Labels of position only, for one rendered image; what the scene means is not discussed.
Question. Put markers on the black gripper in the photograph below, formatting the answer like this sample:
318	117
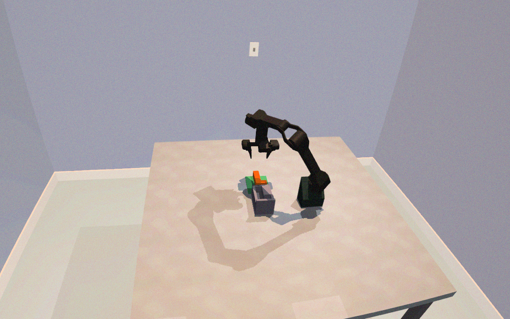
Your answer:
246	144

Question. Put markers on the orange l-shaped part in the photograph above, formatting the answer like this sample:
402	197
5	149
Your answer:
257	179

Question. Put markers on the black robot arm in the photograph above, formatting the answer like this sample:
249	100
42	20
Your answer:
318	180

